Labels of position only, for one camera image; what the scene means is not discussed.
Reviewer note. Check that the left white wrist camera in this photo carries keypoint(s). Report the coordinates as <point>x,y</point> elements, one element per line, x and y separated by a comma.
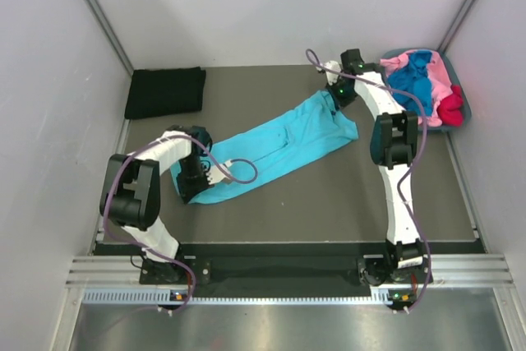
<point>219,173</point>

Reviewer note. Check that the magenta t shirt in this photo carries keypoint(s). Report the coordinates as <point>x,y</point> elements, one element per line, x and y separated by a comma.
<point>451,107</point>

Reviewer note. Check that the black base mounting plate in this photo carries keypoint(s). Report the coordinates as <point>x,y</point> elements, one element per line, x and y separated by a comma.
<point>296,276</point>

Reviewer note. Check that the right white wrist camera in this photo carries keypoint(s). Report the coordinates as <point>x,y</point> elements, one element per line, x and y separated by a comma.
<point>331,70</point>

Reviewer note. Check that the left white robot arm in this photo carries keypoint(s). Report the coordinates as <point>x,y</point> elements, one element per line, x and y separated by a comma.
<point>131,194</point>

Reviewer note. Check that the slotted cable duct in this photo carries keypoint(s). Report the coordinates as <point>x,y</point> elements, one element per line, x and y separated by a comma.
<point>172,298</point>

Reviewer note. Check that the pink t shirt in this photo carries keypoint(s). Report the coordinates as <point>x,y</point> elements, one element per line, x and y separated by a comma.
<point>438,75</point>

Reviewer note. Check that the folded black t shirt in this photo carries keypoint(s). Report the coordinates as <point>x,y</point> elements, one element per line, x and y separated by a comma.
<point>163,92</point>

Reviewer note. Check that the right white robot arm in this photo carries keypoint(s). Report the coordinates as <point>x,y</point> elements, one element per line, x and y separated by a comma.
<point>393,148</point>

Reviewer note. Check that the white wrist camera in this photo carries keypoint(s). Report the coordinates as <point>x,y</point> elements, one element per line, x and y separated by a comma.
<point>219,173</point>
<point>331,70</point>

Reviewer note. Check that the light blue t shirt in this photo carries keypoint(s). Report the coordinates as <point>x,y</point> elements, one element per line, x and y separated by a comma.
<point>282,145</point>

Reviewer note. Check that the dark blue t shirt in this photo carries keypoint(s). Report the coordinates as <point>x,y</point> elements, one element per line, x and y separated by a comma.
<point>411,76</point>

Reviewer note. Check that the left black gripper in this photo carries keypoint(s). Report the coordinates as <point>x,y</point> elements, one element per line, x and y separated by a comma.
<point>188,191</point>

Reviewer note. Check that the left corner aluminium post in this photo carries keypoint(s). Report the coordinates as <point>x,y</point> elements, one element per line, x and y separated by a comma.
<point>110,35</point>

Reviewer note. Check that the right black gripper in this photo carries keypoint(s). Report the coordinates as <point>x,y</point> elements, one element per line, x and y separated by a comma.
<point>342,103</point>

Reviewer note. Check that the blue laundry basket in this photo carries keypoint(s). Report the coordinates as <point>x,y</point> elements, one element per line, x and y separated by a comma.
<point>467,112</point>

